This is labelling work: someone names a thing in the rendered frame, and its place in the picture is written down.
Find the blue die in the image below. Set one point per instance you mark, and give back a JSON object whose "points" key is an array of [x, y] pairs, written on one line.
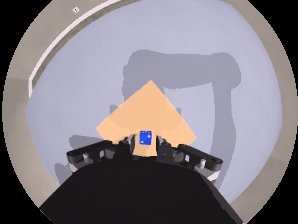
{"points": [[145, 137]]}

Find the tan flat mat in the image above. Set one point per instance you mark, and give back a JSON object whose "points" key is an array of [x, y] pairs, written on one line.
{"points": [[147, 110]]}

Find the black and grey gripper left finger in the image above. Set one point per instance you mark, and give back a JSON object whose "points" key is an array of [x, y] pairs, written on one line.
{"points": [[90, 154]]}

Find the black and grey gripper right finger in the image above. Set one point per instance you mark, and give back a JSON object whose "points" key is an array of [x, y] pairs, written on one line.
{"points": [[206, 164]]}

